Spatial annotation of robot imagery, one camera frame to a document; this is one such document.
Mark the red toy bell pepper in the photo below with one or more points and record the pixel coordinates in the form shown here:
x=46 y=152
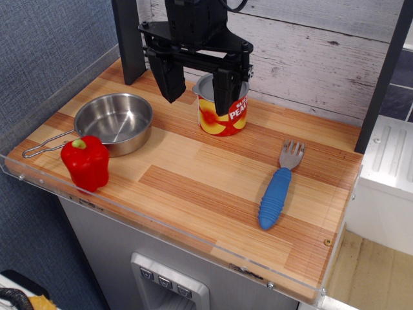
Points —
x=87 y=161

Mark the dark grey post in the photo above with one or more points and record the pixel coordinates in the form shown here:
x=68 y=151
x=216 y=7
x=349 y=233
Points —
x=129 y=39
x=396 y=45

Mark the silver dispenser panel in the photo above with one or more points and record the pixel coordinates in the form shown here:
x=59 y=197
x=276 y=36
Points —
x=162 y=287

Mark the dark grey left post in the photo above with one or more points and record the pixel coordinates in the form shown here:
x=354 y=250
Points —
x=129 y=39

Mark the dark grey right post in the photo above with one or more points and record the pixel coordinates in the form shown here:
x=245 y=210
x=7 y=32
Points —
x=396 y=45

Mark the stainless steel pot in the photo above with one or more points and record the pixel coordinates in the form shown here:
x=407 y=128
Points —
x=122 y=121

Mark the white toy sink unit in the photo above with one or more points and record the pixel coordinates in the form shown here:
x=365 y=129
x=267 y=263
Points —
x=380 y=209

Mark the grey toy fridge cabinet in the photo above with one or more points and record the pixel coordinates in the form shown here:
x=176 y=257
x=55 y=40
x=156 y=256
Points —
x=109 y=245

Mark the blue handled metal fork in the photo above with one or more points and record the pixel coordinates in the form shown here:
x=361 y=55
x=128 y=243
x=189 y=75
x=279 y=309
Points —
x=273 y=200

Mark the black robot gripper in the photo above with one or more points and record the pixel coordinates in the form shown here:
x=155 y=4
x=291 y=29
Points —
x=196 y=36

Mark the sliced peaches can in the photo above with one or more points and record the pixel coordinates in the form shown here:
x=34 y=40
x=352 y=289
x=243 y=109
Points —
x=228 y=124

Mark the yellow object at corner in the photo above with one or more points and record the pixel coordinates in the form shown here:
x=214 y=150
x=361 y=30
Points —
x=42 y=303

